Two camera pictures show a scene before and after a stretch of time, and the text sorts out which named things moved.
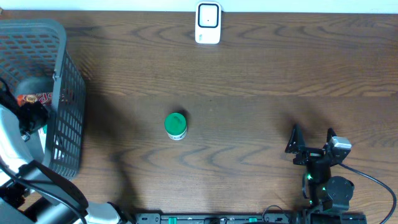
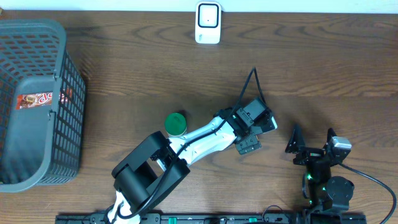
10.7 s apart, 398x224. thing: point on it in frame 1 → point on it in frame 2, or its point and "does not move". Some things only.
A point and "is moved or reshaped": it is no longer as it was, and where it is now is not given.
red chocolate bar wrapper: x=46 y=98 is moved or reshaped
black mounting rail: x=250 y=218 does not move
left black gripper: x=32 y=115 → x=251 y=144
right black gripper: x=310 y=154 does not move
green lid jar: x=176 y=126 does not move
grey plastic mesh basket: x=33 y=58 does not move
